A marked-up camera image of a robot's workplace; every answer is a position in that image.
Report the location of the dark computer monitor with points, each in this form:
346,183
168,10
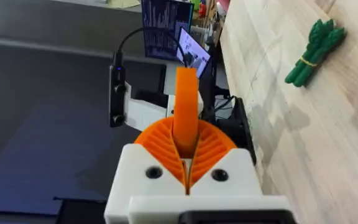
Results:
163,28

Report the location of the green toy asparagus bunch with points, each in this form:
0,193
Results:
315,53

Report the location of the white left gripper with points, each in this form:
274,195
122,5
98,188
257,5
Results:
145,113

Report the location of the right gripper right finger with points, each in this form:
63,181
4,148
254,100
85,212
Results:
228,171

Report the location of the laptop screen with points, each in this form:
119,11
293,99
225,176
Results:
194,51

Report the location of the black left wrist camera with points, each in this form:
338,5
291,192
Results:
117,93

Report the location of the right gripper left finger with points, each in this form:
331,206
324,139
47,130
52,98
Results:
135,174

